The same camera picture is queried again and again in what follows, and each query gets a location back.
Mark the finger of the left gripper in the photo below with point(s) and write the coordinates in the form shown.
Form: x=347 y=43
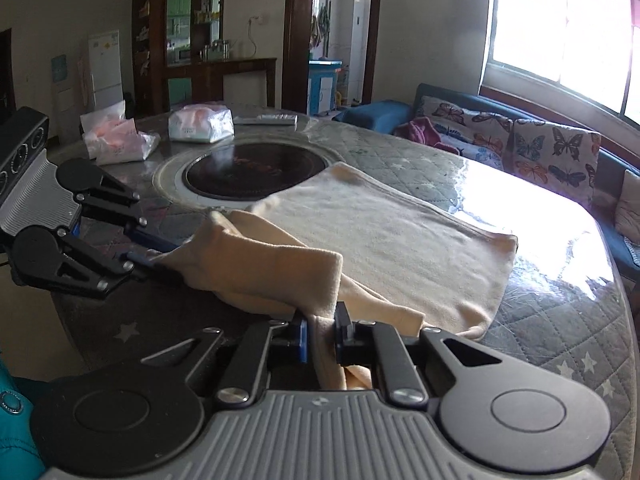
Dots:
x=57 y=261
x=102 y=197

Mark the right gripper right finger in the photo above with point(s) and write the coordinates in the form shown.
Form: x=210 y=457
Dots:
x=380 y=348

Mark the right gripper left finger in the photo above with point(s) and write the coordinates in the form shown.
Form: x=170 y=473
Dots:
x=266 y=343

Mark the cream beige garment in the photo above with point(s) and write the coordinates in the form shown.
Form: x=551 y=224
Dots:
x=344 y=236

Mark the clear plastic bag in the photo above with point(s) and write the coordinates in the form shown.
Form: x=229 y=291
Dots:
x=110 y=138

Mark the pink tissue pack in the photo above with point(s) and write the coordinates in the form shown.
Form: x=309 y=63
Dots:
x=201 y=123

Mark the white refrigerator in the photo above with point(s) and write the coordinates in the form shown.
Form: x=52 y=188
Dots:
x=105 y=71

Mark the round black induction cooktop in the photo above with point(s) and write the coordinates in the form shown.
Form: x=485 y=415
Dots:
x=251 y=171

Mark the dark wooden cabinet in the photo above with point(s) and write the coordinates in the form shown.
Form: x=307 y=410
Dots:
x=180 y=56

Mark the grey remote control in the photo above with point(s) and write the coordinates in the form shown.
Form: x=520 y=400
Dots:
x=284 y=120

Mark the teal jacket sleeve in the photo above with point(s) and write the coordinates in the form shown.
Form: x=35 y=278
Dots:
x=19 y=457

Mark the magenta cloth on sofa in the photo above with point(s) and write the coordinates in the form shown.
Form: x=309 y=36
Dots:
x=420 y=130

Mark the blue corner sofa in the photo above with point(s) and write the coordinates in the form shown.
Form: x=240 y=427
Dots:
x=385 y=116

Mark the small butterfly cushion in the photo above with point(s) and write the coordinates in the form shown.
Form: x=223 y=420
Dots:
x=480 y=136

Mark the blue white storage cabinet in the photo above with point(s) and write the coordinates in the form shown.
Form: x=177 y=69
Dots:
x=322 y=86

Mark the large butterfly cushion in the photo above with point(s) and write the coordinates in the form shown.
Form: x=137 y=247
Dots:
x=557 y=157

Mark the plain beige cushion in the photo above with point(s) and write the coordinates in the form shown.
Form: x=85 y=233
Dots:
x=627 y=214

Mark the dark wooden door frame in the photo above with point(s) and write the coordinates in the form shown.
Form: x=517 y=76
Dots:
x=345 y=30

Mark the window with frame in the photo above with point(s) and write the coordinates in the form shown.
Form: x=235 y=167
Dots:
x=588 y=48

